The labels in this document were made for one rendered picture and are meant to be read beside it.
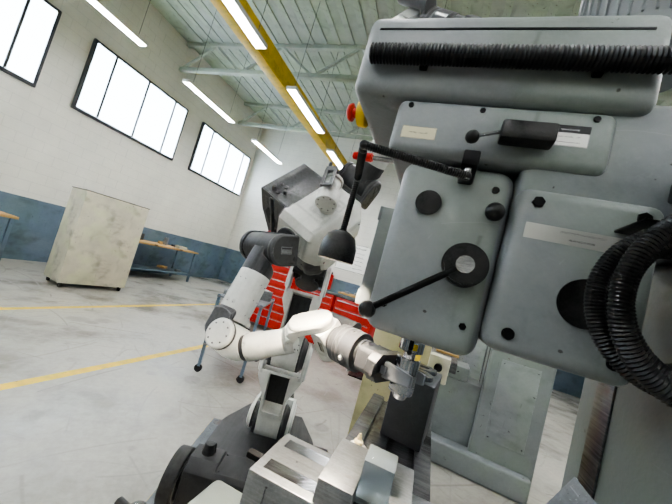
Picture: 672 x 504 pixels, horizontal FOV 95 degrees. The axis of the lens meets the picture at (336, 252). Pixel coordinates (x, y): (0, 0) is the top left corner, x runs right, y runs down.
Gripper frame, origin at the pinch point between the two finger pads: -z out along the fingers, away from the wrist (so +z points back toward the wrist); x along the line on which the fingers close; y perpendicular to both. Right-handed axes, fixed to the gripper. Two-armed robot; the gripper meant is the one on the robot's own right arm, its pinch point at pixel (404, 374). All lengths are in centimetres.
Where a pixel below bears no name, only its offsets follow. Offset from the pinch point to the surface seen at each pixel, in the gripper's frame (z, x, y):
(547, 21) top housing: -12, -8, -64
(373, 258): 9.8, -6.7, -20.5
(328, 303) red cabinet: 343, 345, 43
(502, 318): -15.7, -5.8, -15.9
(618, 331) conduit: -28.4, -16.5, -17.8
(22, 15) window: 762, -123, -284
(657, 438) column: -34.8, 12.7, -5.0
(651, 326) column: -32.1, 18.4, -21.5
